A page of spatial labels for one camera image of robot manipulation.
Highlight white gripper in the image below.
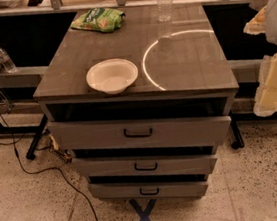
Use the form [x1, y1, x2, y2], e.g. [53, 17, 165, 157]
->
[243, 6, 277, 117]

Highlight grey bottom drawer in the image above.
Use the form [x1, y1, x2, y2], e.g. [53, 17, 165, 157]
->
[88, 181, 208, 199]

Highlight grey drawer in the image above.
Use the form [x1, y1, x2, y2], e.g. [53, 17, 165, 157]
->
[48, 116, 231, 150]
[88, 181, 208, 199]
[72, 155, 217, 177]

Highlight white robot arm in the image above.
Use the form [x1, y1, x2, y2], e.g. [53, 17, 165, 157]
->
[243, 0, 277, 117]

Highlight grey drawer cabinet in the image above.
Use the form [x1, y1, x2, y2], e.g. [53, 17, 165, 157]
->
[23, 0, 253, 217]

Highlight grey top drawer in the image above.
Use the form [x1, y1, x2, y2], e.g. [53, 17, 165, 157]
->
[48, 116, 231, 150]

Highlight grey middle drawer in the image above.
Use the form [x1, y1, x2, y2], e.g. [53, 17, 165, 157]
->
[72, 155, 217, 177]

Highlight grey side shelf right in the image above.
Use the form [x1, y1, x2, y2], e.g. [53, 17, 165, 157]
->
[228, 59, 262, 83]

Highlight grey side shelf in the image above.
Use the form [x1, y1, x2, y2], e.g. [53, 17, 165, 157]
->
[228, 59, 262, 83]
[0, 66, 47, 89]

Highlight black table leg right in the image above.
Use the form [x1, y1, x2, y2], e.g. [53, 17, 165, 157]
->
[230, 112, 245, 149]

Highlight black table leg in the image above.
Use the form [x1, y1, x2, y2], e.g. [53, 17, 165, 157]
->
[230, 112, 245, 149]
[26, 115, 47, 160]

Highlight white paper bowl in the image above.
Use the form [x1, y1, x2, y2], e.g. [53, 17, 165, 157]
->
[86, 58, 138, 95]

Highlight green chip bag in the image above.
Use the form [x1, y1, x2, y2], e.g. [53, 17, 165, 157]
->
[71, 7, 125, 33]

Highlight grey side shelf left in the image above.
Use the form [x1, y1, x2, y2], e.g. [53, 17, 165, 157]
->
[0, 66, 47, 89]

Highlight black table leg left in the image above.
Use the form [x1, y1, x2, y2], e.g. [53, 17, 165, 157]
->
[26, 115, 47, 160]

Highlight small water bottle on shelf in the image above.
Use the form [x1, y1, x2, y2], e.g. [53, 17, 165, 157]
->
[0, 46, 17, 73]

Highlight black floor cable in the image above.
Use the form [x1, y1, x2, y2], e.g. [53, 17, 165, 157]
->
[0, 52, 100, 221]

